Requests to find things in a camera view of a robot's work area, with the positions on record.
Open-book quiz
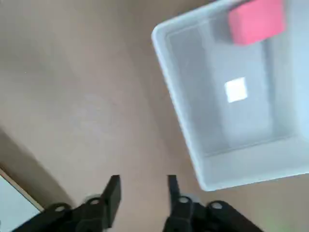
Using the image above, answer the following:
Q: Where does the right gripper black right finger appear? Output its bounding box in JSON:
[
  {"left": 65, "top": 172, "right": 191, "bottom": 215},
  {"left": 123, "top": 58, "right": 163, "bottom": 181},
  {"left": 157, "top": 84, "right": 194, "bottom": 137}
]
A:
[{"left": 163, "top": 175, "right": 265, "bottom": 232}]

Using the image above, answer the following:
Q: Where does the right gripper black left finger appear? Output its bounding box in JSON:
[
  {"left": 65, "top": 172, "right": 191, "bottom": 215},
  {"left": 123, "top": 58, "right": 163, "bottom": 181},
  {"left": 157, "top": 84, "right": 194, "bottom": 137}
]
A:
[{"left": 11, "top": 175, "right": 121, "bottom": 232}]

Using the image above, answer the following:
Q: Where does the red bag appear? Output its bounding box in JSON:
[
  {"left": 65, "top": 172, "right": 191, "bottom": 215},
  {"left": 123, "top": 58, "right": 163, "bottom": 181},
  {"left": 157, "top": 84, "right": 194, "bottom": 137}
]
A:
[{"left": 228, "top": 0, "right": 287, "bottom": 46}]

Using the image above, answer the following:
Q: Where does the clear plastic box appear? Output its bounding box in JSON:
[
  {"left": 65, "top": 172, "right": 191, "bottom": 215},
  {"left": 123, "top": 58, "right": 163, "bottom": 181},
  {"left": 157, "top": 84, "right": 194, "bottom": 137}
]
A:
[{"left": 151, "top": 0, "right": 309, "bottom": 192}]

